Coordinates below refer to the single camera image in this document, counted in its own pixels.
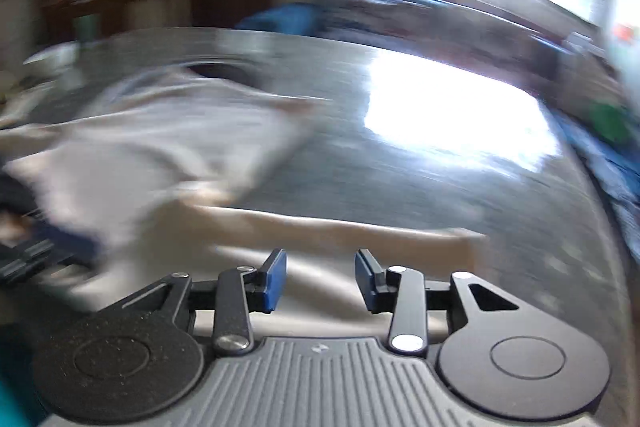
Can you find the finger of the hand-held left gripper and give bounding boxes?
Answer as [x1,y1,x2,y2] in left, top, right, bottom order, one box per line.
[0,224,103,285]

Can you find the grey quilted table cover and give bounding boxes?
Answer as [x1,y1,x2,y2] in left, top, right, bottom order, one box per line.
[20,27,631,408]

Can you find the blue sofa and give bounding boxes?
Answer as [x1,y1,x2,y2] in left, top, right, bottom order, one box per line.
[234,0,640,228]

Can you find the white bowl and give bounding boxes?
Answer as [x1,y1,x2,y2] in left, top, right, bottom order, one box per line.
[24,43,82,68]

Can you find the green basin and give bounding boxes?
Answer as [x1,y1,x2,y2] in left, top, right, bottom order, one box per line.
[589,101,635,144]

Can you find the round black hot plate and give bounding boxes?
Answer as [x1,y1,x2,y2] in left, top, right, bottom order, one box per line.
[187,61,263,88]

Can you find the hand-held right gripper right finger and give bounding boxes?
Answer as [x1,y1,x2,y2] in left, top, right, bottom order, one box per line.
[355,249,521,354]

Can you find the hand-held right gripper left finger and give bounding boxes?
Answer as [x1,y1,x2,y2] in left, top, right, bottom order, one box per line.
[97,249,288,356]

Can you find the cream garment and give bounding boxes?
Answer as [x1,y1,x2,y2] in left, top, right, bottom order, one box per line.
[0,67,488,338]

